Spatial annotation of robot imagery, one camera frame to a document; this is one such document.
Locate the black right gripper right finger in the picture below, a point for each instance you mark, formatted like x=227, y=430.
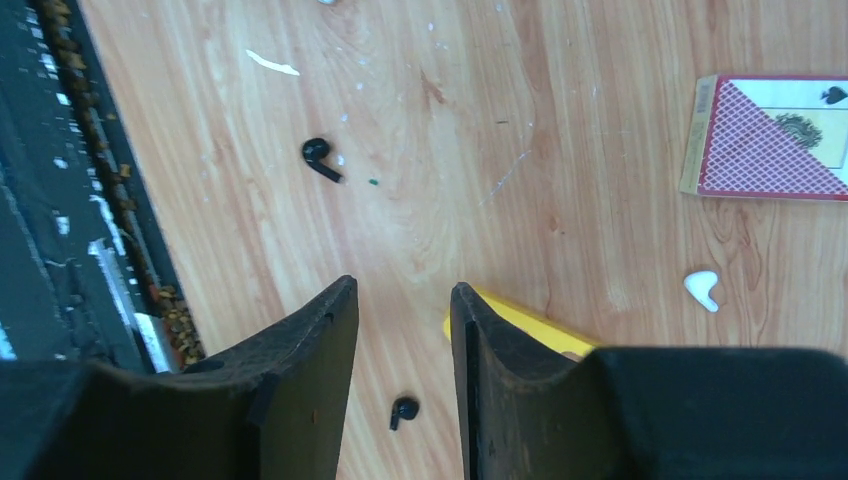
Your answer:
x=527, y=412

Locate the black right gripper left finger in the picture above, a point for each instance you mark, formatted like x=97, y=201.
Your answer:
x=270, y=407

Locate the white earbud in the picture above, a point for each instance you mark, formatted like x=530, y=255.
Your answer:
x=699, y=285

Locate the yellow triangular plastic piece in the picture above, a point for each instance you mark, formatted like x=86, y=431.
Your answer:
x=554, y=337

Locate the black earbud right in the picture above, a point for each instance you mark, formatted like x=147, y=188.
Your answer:
x=404, y=408

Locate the white paper scrap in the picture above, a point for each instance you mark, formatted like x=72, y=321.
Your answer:
x=283, y=68

